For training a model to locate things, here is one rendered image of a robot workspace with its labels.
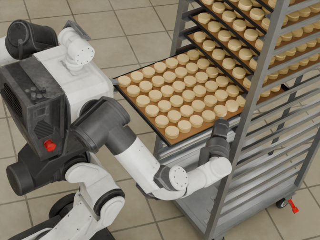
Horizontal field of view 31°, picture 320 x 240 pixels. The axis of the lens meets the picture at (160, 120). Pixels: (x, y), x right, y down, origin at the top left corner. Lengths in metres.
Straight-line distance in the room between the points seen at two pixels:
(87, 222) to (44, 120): 0.77
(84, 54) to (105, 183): 0.70
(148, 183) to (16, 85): 0.48
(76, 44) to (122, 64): 2.11
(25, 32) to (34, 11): 2.35
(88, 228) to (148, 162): 0.80
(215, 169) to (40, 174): 0.58
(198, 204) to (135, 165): 1.26
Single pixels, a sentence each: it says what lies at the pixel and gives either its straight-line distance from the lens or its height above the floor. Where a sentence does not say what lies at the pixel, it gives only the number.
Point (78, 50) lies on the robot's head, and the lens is 1.71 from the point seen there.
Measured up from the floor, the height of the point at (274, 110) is 0.88.
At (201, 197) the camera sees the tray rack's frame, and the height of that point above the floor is 0.15.
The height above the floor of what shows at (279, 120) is 0.79.
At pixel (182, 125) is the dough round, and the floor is 0.97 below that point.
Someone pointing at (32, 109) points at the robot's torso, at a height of 1.27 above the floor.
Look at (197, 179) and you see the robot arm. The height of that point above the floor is 1.03.
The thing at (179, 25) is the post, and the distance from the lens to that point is 2.36.
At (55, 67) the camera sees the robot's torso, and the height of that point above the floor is 1.28.
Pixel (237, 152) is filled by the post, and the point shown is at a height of 0.77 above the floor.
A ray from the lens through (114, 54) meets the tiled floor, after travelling 3.90.
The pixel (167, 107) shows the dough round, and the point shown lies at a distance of 2.17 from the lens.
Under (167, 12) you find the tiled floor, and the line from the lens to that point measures 4.34.
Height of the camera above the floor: 2.47
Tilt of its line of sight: 45 degrees down
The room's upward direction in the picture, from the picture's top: 10 degrees clockwise
